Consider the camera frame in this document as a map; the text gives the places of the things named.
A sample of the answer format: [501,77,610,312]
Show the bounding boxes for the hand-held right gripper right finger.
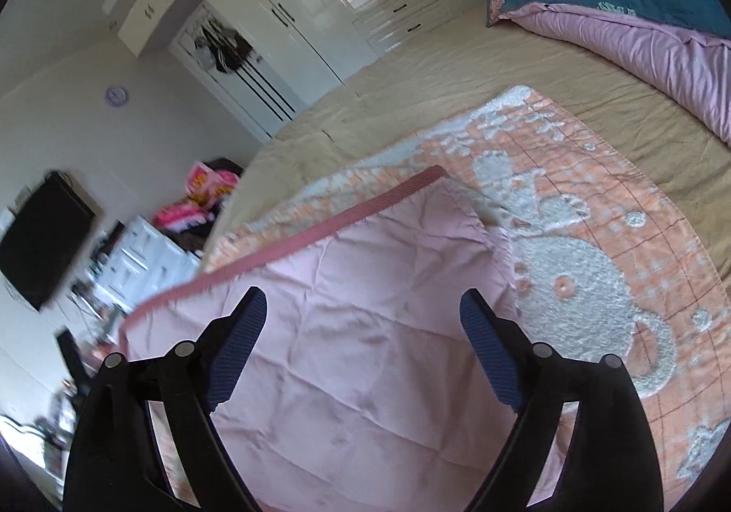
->
[460,288,666,512]

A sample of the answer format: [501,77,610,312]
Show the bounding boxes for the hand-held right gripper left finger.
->
[63,286,269,512]

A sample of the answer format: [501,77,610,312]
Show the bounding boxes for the pink quilted blanket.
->
[119,165,573,512]

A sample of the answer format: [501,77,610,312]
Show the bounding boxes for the white drawer cabinet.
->
[85,213,205,314]

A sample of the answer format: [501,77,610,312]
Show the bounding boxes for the pile of pink bags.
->
[150,156,244,240]

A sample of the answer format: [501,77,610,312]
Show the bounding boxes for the bed with beige sheet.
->
[204,3,731,273]
[147,85,731,497]

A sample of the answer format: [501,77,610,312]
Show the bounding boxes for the black stand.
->
[56,328,93,383]

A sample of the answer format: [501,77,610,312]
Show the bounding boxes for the white door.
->
[167,0,307,143]

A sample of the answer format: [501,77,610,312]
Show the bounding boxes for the bags hanging on door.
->
[190,16,256,74]

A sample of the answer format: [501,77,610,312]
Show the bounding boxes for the black wall television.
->
[0,170,98,313]

